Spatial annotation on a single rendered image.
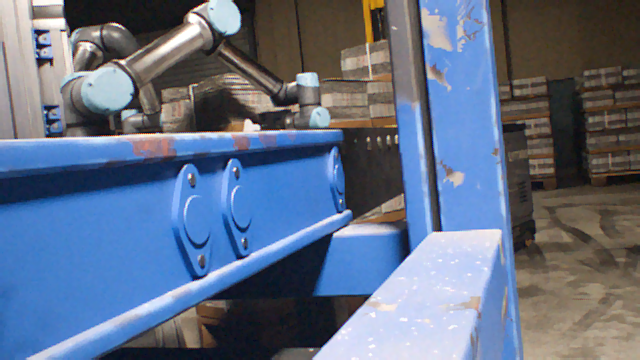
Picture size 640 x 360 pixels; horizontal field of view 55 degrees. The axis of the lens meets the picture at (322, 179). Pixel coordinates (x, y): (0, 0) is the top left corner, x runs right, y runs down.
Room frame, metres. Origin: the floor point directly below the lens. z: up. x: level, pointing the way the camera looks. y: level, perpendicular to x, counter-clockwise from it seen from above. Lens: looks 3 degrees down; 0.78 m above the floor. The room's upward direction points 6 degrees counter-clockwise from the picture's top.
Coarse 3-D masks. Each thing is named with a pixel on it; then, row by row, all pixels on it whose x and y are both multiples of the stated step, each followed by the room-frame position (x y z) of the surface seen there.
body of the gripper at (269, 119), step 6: (264, 114) 2.19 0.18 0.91; (270, 114) 2.18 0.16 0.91; (276, 114) 2.17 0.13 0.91; (282, 114) 2.15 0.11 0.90; (264, 120) 2.19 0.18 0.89; (270, 120) 2.17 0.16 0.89; (276, 120) 2.17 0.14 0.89; (282, 120) 2.13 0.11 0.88; (264, 126) 2.19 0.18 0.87; (270, 126) 2.16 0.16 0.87; (282, 126) 2.13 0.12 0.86
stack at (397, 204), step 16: (384, 208) 2.96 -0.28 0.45; (400, 208) 3.06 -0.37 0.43; (208, 304) 2.47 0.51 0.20; (224, 304) 2.40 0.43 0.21; (240, 304) 2.35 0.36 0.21; (256, 304) 2.29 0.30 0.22; (272, 304) 2.34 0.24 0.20; (352, 304) 2.70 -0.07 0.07; (208, 320) 2.47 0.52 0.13; (224, 320) 2.42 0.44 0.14; (272, 320) 2.34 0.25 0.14; (288, 320) 2.39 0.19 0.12; (208, 336) 2.52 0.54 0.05; (224, 336) 2.41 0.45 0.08; (240, 336) 2.37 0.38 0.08; (256, 336) 2.43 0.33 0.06; (272, 336) 2.32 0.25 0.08; (288, 336) 2.38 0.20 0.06
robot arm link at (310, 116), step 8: (296, 112) 2.10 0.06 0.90; (304, 112) 2.06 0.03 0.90; (312, 112) 2.05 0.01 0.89; (320, 112) 2.04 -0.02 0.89; (328, 112) 2.07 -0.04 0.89; (296, 120) 2.08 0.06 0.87; (304, 120) 2.06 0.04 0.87; (312, 120) 2.04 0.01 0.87; (320, 120) 2.03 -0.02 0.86; (328, 120) 2.07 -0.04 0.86
